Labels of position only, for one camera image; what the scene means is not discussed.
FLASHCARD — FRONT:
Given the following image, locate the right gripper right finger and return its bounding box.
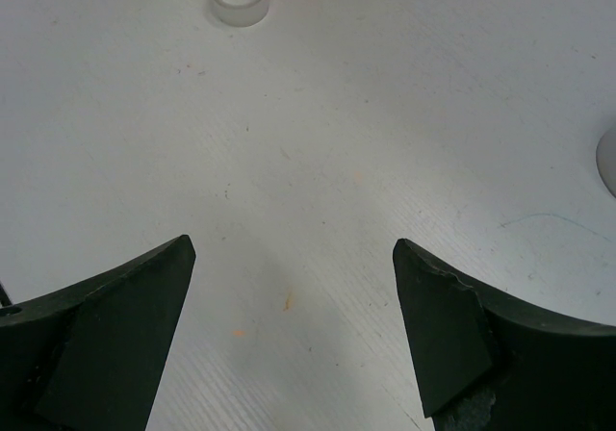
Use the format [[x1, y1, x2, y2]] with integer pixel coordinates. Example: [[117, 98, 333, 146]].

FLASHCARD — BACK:
[[393, 239, 615, 430]]

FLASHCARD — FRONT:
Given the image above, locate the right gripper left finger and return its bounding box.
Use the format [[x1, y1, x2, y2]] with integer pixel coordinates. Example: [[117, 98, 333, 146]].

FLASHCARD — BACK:
[[1, 235, 196, 430]]

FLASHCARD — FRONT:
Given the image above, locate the large white tape roll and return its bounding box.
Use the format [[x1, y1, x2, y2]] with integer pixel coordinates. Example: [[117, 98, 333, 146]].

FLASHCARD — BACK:
[[596, 126, 616, 196]]

